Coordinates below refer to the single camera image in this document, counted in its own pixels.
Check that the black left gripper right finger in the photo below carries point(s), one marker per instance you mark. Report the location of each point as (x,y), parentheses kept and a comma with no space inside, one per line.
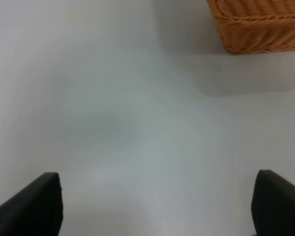
(273,205)

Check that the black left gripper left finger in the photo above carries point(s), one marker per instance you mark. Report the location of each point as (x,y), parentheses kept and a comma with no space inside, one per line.
(37,210)

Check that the orange wicker basket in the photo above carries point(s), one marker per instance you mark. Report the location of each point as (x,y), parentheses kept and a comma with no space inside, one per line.
(255,26)

